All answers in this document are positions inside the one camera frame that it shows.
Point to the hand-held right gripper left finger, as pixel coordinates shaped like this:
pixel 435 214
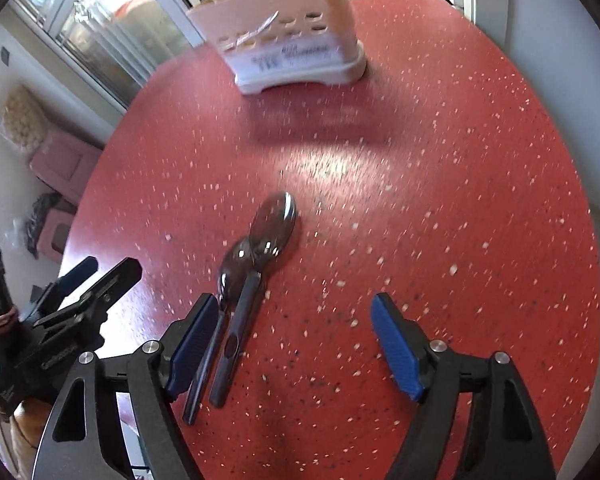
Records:
pixel 195 345

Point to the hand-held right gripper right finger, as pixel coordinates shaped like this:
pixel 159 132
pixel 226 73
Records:
pixel 395 345

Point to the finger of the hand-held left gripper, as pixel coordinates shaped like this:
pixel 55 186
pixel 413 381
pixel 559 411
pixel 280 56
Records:
pixel 80 270
pixel 115 280

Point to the small steel spoon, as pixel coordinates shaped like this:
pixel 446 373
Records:
pixel 232 275

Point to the beige plastic utensil holder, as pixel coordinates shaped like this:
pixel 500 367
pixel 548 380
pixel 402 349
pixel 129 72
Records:
pixel 280 0

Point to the person's left hand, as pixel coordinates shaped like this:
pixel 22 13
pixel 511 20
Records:
pixel 30 422

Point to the small pink box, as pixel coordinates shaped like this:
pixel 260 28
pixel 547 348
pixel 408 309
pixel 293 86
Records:
pixel 55 235

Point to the dark plastic bag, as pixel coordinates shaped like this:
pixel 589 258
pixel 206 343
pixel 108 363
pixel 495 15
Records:
pixel 37 215

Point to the large pink box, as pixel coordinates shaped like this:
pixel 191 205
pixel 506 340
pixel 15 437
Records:
pixel 62 160

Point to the clear bag of puffed snacks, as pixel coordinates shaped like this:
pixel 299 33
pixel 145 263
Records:
pixel 20 120

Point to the glass sliding door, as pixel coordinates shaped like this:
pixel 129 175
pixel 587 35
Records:
pixel 105 25

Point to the dark wall switch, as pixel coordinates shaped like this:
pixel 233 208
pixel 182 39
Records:
pixel 5 55

